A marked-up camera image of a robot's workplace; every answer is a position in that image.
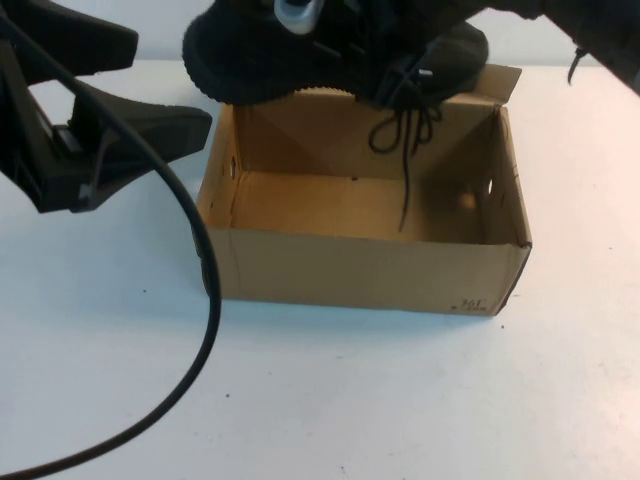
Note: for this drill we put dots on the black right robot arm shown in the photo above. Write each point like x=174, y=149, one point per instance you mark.
x=590, y=30

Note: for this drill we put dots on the brown cardboard shoe box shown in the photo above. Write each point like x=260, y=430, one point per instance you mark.
x=350, y=270

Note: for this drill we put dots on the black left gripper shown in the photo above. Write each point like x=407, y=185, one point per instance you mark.
x=55, y=180

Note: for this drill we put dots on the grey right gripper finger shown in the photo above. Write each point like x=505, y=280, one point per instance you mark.
x=306, y=20

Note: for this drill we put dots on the black knit sneaker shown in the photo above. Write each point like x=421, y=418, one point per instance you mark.
x=240, y=55

